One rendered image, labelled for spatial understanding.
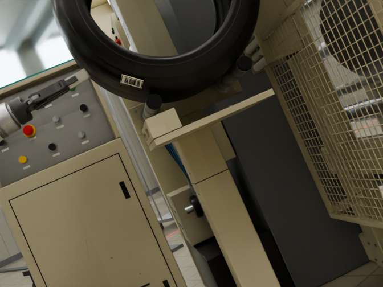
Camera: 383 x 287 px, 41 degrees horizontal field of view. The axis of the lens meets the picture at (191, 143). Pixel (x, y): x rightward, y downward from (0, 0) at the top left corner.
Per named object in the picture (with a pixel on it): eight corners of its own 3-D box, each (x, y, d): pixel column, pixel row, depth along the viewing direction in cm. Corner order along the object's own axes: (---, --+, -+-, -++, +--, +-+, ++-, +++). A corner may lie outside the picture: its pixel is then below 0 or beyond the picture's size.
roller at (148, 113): (140, 118, 174) (146, 107, 174) (151, 124, 174) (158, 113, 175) (143, 105, 139) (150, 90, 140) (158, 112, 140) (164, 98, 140)
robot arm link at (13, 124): (-8, 113, 147) (10, 102, 148) (8, 139, 147) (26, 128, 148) (-17, 109, 138) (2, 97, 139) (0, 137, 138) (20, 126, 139)
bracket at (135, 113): (138, 136, 176) (127, 110, 176) (241, 91, 181) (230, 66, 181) (139, 135, 172) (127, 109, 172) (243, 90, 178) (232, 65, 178)
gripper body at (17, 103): (3, 101, 139) (33, 83, 140) (10, 105, 147) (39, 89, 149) (17, 124, 139) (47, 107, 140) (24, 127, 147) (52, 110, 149)
